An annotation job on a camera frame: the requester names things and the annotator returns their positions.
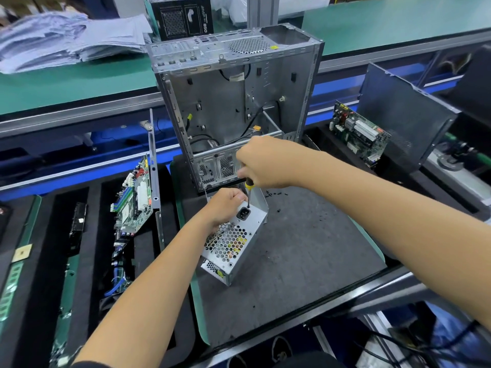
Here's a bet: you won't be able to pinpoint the person's right hand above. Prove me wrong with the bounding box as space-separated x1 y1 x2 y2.
234 134 317 191

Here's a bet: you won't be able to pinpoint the person's left hand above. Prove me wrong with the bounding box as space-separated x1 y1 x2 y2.
195 188 250 236

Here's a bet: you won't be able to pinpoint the yellow black handled screwdriver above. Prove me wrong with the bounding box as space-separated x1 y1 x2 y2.
241 177 256 209

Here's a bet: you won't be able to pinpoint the silver power supply unit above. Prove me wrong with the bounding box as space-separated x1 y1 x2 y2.
199 186 270 287

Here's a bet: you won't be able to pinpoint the person's right forearm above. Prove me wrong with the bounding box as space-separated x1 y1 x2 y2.
303 153 491 334

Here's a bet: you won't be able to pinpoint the person's left forearm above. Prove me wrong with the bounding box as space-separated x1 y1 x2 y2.
71 224 216 368

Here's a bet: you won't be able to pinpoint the silver metal computer case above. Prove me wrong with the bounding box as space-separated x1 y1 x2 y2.
146 24 325 194

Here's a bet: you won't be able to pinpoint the person's right black shoe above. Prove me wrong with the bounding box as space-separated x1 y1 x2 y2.
270 335 294 365

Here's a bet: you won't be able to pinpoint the scattered small black screws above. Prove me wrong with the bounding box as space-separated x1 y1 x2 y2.
263 188 293 201

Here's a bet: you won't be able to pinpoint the dark grey case side panel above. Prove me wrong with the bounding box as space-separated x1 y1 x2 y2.
145 107 163 244

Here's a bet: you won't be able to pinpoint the green board with white parts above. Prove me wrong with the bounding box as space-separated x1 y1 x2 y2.
328 101 392 168

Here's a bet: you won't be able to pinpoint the green motherboard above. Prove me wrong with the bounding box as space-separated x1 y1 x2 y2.
109 155 152 237

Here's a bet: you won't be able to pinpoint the black foam work mat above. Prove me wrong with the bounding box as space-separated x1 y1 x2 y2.
170 153 389 348

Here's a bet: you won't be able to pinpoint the black foam tray with recess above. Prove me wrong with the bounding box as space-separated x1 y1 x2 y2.
303 122 491 224

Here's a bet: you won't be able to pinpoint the large black metal panel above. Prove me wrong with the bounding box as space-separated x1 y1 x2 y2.
356 62 462 175

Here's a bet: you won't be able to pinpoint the small black rectangular component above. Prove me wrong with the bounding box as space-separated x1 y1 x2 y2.
70 201 88 234

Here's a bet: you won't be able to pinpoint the black foam tray with slots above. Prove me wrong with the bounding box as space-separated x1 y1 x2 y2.
0 176 196 368

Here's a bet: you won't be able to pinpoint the black cardboard box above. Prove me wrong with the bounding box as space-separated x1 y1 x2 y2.
151 0 213 41

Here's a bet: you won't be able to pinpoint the grey round metal part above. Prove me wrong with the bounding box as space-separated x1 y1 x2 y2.
436 148 482 173

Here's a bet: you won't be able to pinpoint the long green memory strip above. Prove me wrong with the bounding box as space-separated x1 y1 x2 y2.
0 197 44 324
48 252 82 366

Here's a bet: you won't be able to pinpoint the green conveyor belt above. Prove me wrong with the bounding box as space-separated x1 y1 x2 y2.
0 0 491 118

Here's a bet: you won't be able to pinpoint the stack of grey paper sheets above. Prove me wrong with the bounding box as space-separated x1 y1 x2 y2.
0 13 154 76

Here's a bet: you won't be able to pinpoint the blue data cables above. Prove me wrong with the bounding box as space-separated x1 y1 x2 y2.
106 270 131 298

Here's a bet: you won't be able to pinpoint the grey metal post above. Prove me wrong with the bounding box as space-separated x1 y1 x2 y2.
247 0 281 29

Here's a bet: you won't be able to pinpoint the grey metal conveyor rail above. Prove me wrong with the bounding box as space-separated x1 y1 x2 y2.
0 30 491 139

